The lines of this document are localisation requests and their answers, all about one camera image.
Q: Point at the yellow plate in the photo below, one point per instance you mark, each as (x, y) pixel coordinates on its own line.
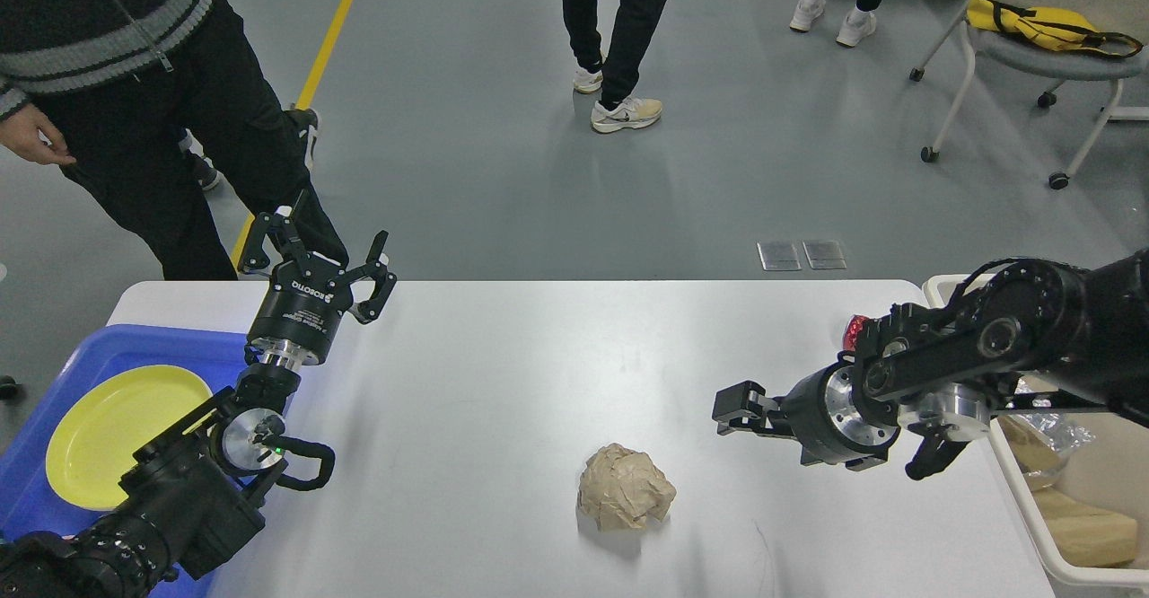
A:
(93, 445)

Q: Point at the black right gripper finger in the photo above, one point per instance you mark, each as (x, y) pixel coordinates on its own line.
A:
(756, 427)
(747, 404)

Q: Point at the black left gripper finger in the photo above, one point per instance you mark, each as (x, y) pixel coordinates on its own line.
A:
(269, 239)
(374, 269)

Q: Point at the grey chair on wheels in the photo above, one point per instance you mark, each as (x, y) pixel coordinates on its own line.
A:
(1030, 60)

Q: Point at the person in black trousers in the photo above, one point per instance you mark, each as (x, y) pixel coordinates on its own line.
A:
(105, 89)

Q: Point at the right metal floor plate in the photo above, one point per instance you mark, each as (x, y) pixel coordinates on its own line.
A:
(825, 255)

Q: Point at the person in beige sneakers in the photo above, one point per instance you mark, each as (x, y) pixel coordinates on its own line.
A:
(613, 75)

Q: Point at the beige plastic bin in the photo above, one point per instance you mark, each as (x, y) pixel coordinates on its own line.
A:
(1110, 473)

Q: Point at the blue plastic tray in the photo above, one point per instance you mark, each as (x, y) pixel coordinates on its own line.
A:
(29, 503)

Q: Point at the metal floor plate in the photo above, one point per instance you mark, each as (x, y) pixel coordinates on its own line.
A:
(779, 256)
(825, 255)

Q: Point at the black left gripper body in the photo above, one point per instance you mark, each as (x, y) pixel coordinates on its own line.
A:
(304, 306)

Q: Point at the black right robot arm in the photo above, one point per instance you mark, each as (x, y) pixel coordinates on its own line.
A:
(1038, 337)

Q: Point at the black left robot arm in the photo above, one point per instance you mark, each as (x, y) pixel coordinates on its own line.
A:
(195, 491)

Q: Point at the yellow bag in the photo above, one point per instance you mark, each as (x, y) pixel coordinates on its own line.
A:
(1050, 28)

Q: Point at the red snack wrapper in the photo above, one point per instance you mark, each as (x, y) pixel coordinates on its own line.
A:
(853, 331)

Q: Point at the left metal floor plate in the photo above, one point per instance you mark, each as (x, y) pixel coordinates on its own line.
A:
(779, 256)

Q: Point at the brown paper ball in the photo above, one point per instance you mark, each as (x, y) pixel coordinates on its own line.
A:
(622, 489)

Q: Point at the aluminium foil tray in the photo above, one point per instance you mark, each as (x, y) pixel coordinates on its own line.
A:
(1043, 444)

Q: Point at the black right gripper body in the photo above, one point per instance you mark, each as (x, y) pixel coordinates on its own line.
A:
(824, 419)

